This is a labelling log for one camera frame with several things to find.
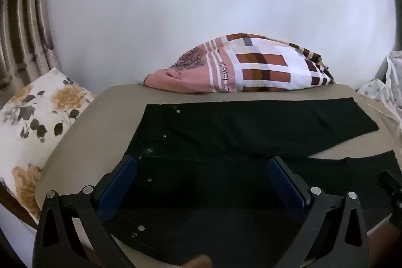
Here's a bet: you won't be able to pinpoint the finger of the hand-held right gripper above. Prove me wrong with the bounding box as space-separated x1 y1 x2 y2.
378 171 402 197

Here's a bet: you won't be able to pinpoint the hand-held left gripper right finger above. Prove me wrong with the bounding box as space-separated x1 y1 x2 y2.
267 156 369 268

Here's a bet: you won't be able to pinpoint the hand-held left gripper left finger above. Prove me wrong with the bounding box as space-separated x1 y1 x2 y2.
32 155 139 268

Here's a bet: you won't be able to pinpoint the black pants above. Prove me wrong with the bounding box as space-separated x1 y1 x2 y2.
105 97 402 267

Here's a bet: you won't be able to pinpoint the beige bed sheet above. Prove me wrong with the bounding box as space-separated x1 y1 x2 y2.
34 83 402 268

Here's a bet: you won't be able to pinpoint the white dotted cloth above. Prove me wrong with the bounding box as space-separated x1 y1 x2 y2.
358 50 402 130

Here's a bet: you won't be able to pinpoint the floral white pillow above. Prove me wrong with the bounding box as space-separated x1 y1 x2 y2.
0 68 98 221

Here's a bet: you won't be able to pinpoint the checked brown white pillow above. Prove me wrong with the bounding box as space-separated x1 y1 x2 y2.
136 33 335 94

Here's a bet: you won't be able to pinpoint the striped brown curtain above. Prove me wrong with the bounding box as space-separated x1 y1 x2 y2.
0 0 63 89

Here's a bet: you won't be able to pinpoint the wooden bed frame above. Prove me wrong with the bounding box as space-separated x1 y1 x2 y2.
0 183 40 229

